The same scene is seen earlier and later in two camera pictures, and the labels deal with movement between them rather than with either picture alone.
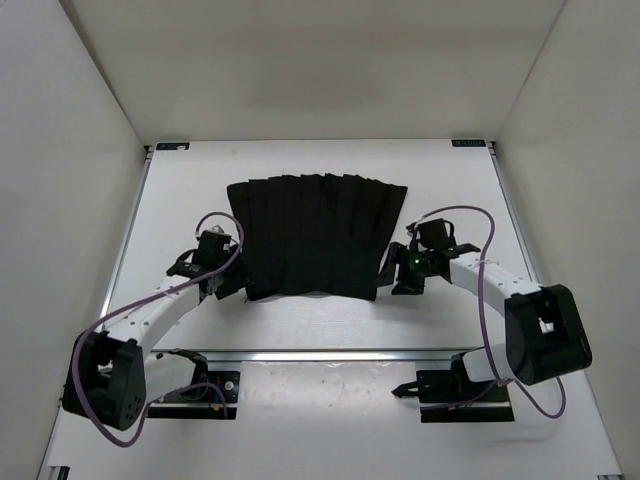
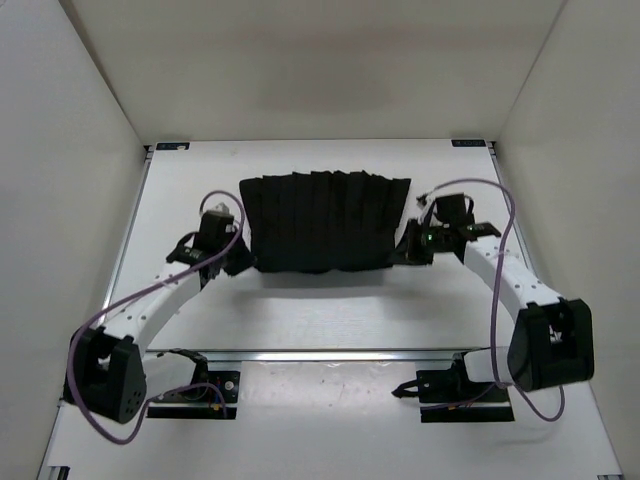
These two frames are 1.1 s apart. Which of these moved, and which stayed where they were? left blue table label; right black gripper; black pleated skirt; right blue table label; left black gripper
Moved: left black gripper; right black gripper; black pleated skirt
Stayed: left blue table label; right blue table label
